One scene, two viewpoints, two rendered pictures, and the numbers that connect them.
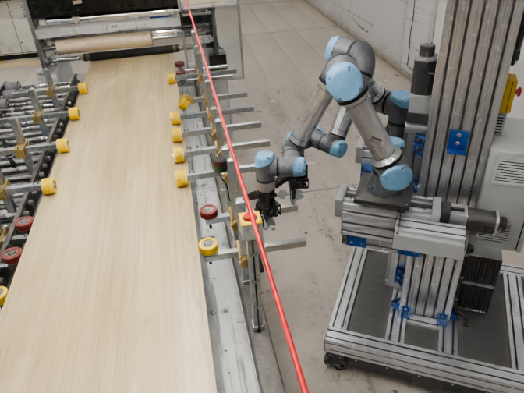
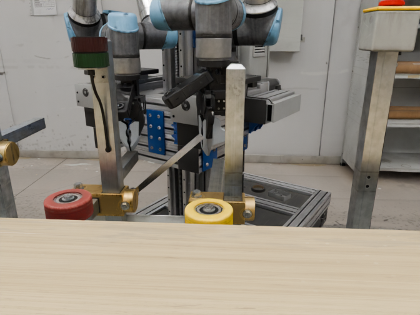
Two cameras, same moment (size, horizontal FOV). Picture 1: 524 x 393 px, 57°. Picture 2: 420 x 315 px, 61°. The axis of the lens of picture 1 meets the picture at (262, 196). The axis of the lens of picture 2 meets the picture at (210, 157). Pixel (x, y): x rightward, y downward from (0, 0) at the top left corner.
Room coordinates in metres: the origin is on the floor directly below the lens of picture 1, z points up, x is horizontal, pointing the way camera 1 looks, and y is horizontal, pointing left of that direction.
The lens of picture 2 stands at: (1.43, 0.75, 1.18)
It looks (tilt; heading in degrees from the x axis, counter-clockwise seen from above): 19 degrees down; 283
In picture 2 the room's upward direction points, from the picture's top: straight up
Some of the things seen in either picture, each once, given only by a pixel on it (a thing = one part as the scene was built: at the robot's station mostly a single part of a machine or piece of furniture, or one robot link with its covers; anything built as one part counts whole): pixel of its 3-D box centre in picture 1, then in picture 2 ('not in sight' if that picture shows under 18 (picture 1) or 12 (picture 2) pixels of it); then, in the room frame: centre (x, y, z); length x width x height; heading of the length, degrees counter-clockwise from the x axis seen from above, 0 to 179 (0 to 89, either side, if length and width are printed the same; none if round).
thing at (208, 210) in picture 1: (209, 217); (71, 224); (1.80, 0.25, 0.85); 0.08 x 0.08 x 0.11
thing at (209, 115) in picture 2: not in sight; (207, 117); (1.60, 0.01, 1.01); 0.05 x 0.02 x 0.09; 119
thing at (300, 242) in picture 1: (256, 249); (214, 197); (1.58, 0.04, 0.83); 0.43 x 0.03 x 0.04; 99
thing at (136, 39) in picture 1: (129, 40); not in sight; (4.27, 1.08, 1.05); 1.43 x 0.12 x 0.12; 99
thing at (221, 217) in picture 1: (251, 214); (108, 185); (1.83, 0.05, 0.84); 0.43 x 0.03 x 0.04; 99
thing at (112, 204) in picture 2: (235, 217); (103, 200); (1.80, 0.13, 0.85); 0.13 x 0.06 x 0.05; 9
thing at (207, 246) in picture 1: (209, 253); (209, 236); (1.55, 0.23, 0.85); 0.08 x 0.08 x 0.11
